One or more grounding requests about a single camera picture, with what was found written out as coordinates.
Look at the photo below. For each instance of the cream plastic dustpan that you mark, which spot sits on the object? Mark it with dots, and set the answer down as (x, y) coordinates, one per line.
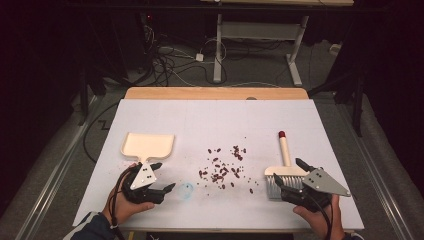
(148, 146)

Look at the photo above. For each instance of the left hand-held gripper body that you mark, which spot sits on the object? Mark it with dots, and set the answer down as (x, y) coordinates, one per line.
(143, 176)

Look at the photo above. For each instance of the black floor stand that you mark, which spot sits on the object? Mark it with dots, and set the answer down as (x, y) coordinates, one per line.
(88, 93)
(356, 100)

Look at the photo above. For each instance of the white desk with metal legs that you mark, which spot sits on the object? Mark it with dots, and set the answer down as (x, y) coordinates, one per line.
(260, 30)

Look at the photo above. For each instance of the wooden table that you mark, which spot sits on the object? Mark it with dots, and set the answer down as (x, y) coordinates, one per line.
(216, 93)

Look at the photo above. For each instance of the white box on floor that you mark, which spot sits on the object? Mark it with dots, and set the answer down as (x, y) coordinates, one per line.
(335, 48)

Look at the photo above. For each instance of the white power adapter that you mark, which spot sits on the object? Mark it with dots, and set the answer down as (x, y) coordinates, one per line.
(199, 57)

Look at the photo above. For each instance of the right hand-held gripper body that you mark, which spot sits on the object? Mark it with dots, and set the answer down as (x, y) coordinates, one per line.
(320, 183)

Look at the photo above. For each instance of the metal floor rail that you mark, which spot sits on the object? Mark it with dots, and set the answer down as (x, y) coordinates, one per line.
(53, 176)
(376, 180)

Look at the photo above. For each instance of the person's left hand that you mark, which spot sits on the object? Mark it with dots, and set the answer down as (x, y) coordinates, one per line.
(121, 208)

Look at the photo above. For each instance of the red beans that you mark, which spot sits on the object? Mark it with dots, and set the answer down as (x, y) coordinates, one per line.
(220, 173)

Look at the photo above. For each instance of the grey table grommet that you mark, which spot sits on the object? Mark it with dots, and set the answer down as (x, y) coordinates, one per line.
(251, 98)

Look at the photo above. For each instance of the person's right hand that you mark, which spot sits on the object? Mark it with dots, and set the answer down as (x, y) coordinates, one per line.
(316, 221)

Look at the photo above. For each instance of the white table cover sheet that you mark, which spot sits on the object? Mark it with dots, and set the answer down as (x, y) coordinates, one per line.
(206, 123)

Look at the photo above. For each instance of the cream hand brush grey bristles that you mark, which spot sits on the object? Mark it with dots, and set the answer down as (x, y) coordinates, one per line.
(286, 181)

